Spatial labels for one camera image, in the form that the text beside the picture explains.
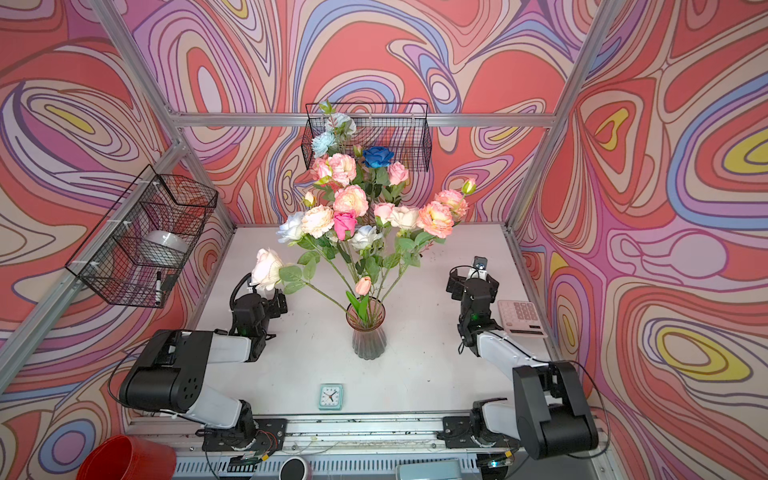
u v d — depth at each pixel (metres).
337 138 0.72
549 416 0.42
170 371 0.45
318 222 0.60
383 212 0.66
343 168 0.58
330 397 0.78
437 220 0.57
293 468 0.65
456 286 0.79
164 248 0.70
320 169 0.54
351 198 0.61
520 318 0.93
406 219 0.63
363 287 0.65
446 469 0.69
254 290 0.79
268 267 0.56
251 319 0.72
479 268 0.73
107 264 0.67
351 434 0.75
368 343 0.88
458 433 0.73
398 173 0.69
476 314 0.67
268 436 0.72
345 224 0.59
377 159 0.67
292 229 0.62
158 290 0.72
